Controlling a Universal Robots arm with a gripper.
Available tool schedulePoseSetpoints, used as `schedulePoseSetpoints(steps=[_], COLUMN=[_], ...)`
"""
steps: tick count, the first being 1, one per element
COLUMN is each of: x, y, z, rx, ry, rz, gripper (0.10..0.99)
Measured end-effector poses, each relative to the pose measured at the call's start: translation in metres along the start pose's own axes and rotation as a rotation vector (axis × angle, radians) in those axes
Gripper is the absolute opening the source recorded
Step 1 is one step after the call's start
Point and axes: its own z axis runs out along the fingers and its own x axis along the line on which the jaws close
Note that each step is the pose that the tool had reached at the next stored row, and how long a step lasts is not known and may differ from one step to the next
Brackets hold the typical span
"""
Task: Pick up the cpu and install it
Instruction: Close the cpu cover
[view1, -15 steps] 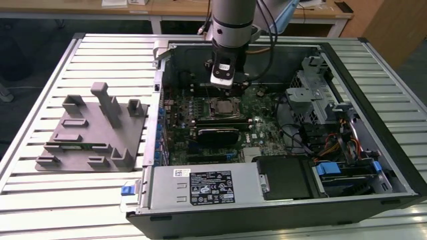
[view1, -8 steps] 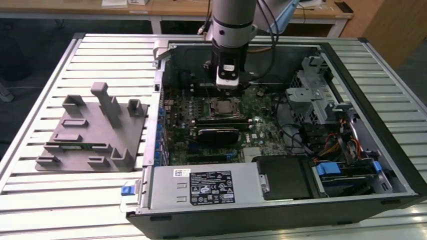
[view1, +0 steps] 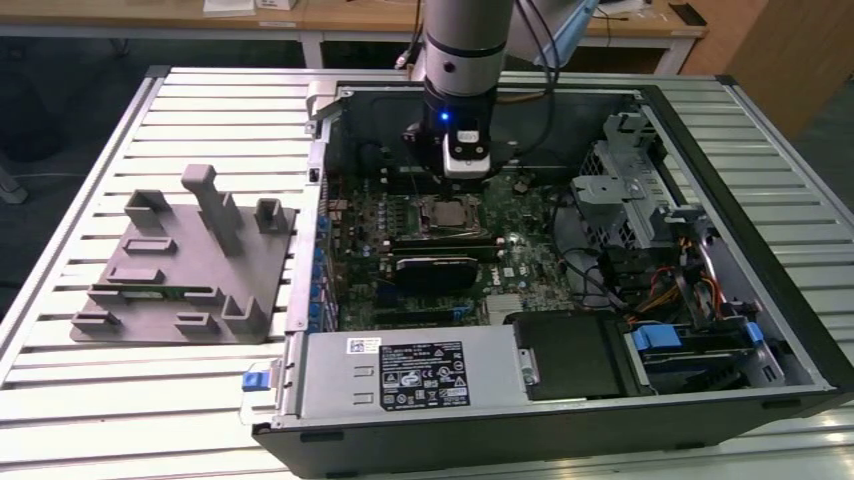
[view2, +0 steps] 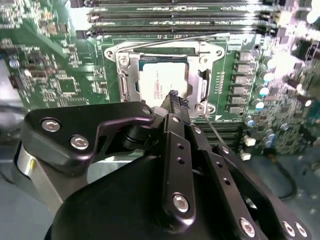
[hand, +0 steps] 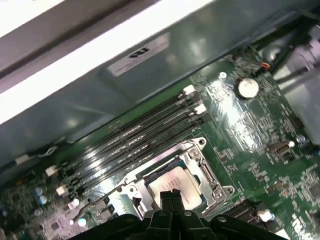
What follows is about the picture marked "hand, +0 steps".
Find RAM slot black clips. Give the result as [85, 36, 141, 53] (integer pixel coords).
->
[53, 96, 201, 186]
[64, 116, 210, 201]

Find RAM slot white clips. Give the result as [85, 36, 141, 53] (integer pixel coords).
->
[56, 103, 207, 197]
[46, 84, 197, 177]

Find thin metal locking lever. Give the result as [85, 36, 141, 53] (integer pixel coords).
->
[69, 194, 111, 226]

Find CPU socket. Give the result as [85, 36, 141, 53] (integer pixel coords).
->
[109, 136, 237, 221]

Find green motherboard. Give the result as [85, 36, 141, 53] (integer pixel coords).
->
[0, 42, 320, 240]

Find round silver coin battery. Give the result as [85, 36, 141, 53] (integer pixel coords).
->
[236, 76, 260, 100]

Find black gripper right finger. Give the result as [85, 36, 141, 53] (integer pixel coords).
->
[173, 189, 288, 240]

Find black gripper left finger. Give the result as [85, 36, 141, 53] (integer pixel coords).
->
[84, 191, 176, 240]

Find white sticker on case wall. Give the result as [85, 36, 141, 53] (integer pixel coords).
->
[106, 31, 172, 78]

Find silver CPU chip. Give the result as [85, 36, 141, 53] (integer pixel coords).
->
[146, 166, 203, 208]

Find black open PC case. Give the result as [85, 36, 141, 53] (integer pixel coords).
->
[0, 0, 320, 173]

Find long black expansion slot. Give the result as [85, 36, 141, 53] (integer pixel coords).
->
[229, 201, 258, 223]

